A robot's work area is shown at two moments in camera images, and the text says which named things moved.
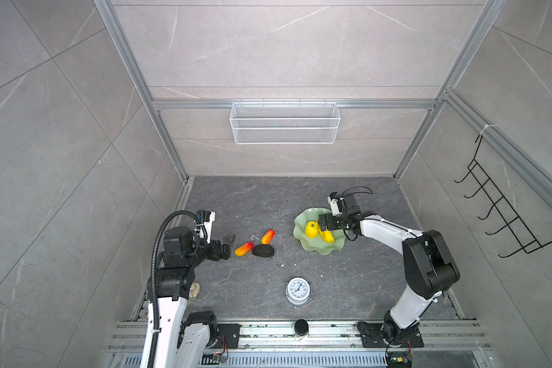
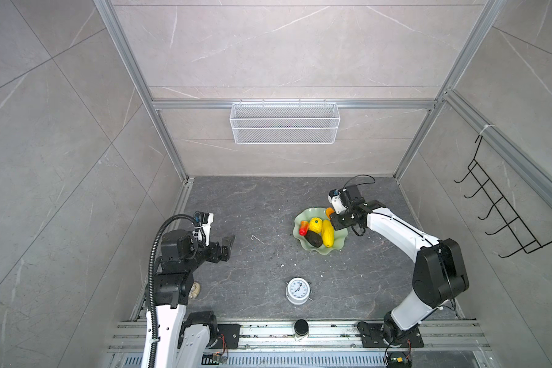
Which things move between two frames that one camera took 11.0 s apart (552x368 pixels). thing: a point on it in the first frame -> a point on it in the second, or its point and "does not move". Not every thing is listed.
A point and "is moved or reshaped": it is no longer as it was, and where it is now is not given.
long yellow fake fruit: x=327 y=236 does not move
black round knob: x=301 y=326 does not move
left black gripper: x=214 y=254 does not move
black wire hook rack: x=530 y=244 does not move
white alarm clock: x=297 y=290 does not move
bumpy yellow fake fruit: x=312 y=229 does not move
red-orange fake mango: x=267 y=237 is moved or reshaped
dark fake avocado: x=263 y=250 -> x=313 y=238
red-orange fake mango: x=244 y=249 -> x=303 y=227
